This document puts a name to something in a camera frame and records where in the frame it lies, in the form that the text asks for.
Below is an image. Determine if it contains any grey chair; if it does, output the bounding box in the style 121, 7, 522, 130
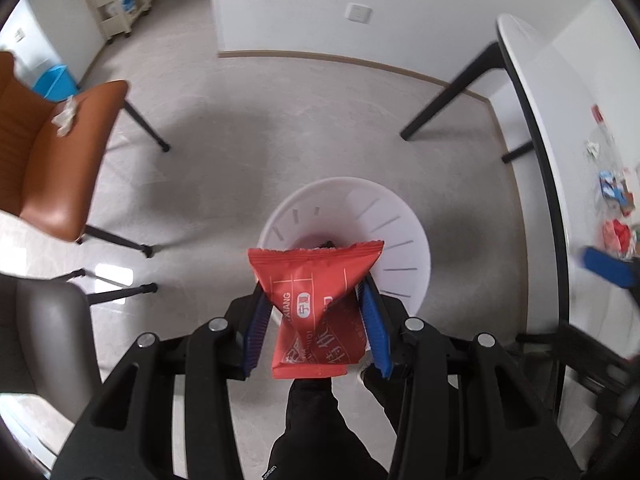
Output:
1, 269, 158, 422

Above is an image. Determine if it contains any blue white carton wrapper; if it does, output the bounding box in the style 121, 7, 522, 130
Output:
599, 170, 636, 217

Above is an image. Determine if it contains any red snack packet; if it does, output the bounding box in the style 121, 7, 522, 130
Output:
247, 240, 384, 379

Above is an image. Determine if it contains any black table leg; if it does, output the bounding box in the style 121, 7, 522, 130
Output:
399, 39, 539, 164

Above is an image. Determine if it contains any blue plastic bin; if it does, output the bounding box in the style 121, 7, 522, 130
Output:
32, 65, 80, 102

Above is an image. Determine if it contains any orange leather chair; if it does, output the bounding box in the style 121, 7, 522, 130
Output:
1, 51, 170, 258

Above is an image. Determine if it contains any crumpled clear silver wrapper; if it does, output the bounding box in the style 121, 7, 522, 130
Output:
586, 141, 600, 159

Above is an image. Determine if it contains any white wall socket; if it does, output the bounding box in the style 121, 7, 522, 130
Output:
345, 2, 373, 24

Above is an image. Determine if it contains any white crumpled tissue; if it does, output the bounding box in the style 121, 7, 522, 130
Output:
51, 96, 77, 138

